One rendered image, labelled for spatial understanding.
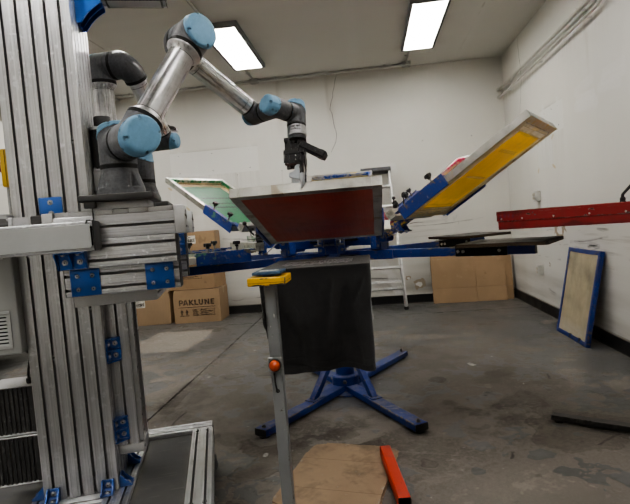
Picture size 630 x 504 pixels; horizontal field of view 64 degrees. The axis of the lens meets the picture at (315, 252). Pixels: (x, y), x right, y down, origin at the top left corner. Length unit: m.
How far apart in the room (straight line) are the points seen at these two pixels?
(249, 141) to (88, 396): 5.25
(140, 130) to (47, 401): 1.00
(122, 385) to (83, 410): 0.15
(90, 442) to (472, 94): 5.92
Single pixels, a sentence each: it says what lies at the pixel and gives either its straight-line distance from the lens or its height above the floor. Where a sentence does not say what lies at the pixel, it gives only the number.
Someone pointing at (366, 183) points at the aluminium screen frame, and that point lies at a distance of 1.91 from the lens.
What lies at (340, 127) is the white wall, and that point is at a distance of 6.72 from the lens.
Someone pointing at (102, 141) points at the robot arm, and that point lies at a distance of 1.76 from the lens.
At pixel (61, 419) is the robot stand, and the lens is 2.08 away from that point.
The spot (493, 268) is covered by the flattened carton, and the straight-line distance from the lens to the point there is 6.72.
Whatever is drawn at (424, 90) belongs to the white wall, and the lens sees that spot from 6.84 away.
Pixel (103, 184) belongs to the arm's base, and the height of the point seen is 1.29.
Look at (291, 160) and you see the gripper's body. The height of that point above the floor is 1.36.
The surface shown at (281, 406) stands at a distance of 1.83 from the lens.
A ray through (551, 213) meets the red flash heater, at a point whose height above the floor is 1.08.
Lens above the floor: 1.12
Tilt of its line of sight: 3 degrees down
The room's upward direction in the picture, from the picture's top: 5 degrees counter-clockwise
